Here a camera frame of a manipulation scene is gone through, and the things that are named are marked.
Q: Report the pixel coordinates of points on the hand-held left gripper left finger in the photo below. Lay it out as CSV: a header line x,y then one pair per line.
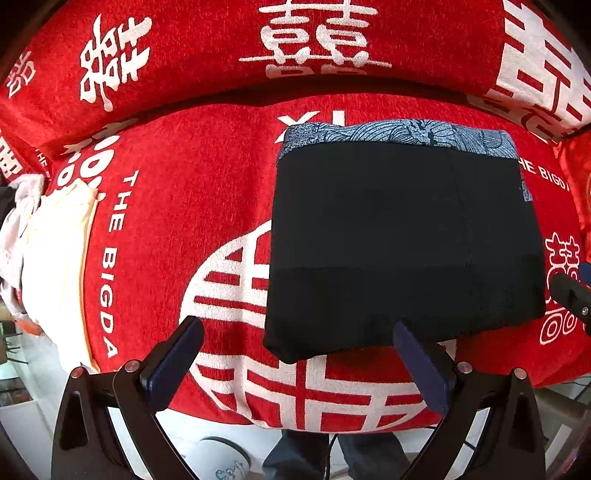
x,y
173,360

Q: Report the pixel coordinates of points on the white cup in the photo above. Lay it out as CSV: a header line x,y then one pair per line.
x,y
226,461

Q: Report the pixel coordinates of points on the red printed back cushion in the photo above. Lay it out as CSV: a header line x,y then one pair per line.
x,y
194,46

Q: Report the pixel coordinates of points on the cream cloth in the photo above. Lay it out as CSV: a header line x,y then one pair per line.
x,y
60,258

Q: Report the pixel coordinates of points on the pale pink cloth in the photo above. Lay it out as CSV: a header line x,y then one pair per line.
x,y
14,240

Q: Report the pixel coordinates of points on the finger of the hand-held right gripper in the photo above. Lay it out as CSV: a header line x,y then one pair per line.
x,y
572,295

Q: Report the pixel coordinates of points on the red printed blanket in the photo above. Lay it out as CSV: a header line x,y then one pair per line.
x,y
184,194

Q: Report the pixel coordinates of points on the person's legs in jeans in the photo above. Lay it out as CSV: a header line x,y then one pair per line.
x,y
295,457

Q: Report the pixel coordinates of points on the black pants with blue waistband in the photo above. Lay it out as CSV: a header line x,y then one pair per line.
x,y
392,230

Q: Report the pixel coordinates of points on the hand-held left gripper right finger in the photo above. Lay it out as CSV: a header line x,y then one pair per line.
x,y
427,369

